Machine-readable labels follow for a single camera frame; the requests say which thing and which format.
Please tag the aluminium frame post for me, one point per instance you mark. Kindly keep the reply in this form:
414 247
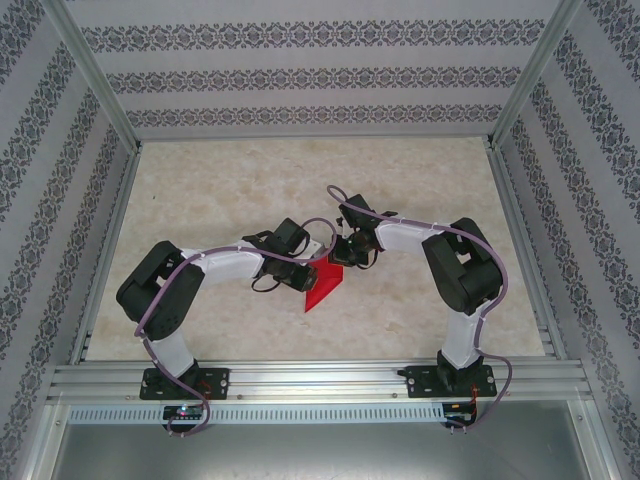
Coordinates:
95 75
535 75

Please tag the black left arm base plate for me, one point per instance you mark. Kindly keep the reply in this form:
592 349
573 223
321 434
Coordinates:
215 380

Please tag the grooved aluminium mounting rail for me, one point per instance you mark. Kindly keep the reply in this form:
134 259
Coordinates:
320 380

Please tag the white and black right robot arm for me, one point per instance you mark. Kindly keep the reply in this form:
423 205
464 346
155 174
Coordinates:
405 235

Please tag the grey sheet metal shelf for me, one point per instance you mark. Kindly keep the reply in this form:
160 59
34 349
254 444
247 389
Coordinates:
320 450

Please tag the red cloth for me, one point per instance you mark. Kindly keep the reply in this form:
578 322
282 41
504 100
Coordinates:
326 287

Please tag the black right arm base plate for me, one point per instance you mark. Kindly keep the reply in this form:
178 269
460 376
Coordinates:
420 382

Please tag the aluminium side rail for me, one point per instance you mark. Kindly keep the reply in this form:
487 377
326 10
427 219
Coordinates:
107 255
525 250

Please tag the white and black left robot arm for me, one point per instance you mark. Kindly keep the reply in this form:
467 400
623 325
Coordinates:
225 265

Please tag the small circuit board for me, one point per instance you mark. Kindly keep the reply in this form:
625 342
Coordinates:
182 411
457 414

